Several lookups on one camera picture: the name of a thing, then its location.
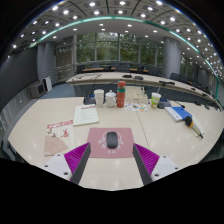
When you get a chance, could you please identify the group of dark chairs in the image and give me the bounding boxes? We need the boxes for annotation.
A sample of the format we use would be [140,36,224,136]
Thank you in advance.
[76,63,218,98]

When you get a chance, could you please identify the pink printed mouse pad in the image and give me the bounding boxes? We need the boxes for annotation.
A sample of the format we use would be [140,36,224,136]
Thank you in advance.
[87,127,135,159]

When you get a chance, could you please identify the black computer mouse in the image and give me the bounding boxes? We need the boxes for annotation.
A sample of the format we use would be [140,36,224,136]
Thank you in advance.
[106,131,119,149]

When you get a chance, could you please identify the green printed paper cup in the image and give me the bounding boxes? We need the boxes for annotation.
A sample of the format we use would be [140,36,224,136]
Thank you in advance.
[150,92,162,109]

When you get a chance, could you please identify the red drink bottle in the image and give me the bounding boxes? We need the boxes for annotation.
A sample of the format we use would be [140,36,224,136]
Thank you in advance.
[116,80,127,109]

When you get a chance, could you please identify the group of ceiling lights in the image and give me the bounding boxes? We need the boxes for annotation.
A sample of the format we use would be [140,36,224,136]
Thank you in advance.
[11,0,224,73]

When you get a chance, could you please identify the black yellow handheld tool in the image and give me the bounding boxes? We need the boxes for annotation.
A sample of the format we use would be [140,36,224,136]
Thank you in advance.
[184,115,204,139]

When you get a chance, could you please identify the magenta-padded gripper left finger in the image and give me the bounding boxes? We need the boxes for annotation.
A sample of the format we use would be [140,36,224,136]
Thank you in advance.
[43,142,92,185]

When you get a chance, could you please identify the stack of white cups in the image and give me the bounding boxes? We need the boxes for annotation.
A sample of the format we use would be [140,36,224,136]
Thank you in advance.
[93,88,105,108]

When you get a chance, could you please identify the dark desk microphone console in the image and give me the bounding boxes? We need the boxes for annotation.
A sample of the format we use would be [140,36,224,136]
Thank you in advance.
[83,94,97,106]
[157,99,173,110]

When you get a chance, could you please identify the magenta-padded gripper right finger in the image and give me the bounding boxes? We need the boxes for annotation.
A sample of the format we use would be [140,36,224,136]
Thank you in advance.
[132,143,181,186]

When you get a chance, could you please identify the blue and white book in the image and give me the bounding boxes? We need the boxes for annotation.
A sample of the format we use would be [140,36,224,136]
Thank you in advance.
[164,106,193,123]

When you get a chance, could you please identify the white booklet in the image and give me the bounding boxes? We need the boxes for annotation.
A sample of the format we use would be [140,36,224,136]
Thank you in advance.
[191,115,206,136]

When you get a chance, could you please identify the white paper sheet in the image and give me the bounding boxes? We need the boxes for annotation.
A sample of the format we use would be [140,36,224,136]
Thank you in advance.
[72,104,100,127]

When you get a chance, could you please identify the white lidded teapot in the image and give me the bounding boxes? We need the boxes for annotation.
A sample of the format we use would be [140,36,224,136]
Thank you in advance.
[104,89,118,108]

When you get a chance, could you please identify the colourful printed leaflet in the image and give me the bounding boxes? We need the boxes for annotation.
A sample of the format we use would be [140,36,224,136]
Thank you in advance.
[124,102,149,113]

